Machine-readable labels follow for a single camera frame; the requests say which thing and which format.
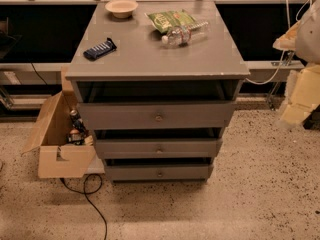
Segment grey bottom drawer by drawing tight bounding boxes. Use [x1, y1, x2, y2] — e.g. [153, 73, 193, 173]
[105, 165, 213, 181]

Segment grey drawer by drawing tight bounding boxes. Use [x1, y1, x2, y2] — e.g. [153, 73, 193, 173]
[95, 139, 222, 159]
[105, 165, 213, 181]
[78, 102, 235, 130]

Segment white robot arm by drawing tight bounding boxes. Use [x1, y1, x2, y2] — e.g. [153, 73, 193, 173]
[273, 0, 320, 127]

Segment grey top drawer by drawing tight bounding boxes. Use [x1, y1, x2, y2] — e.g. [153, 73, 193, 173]
[78, 102, 235, 130]

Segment grey wooden drawer cabinet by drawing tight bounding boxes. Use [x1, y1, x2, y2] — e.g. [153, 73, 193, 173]
[66, 1, 249, 167]

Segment grey middle drawer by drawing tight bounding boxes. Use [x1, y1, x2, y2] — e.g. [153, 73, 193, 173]
[95, 139, 222, 159]

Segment open cardboard box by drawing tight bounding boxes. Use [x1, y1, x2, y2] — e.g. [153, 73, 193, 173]
[23, 66, 104, 178]

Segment clear plastic water bottle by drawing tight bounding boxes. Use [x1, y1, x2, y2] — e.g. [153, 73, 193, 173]
[162, 21, 210, 47]

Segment items inside cardboard box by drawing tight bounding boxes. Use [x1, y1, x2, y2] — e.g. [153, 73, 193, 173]
[67, 109, 93, 146]

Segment green chip bag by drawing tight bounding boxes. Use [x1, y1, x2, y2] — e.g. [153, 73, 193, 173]
[147, 10, 195, 34]

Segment beige ceramic bowl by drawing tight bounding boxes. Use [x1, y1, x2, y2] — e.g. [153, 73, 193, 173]
[105, 0, 138, 19]

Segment black floor cable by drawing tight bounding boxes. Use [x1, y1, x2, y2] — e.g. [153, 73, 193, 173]
[59, 173, 109, 240]

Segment metal frame strut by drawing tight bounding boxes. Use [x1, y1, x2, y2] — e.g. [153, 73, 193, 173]
[265, 50, 297, 111]

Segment white hanging cable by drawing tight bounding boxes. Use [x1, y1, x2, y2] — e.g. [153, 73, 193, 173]
[245, 0, 314, 86]

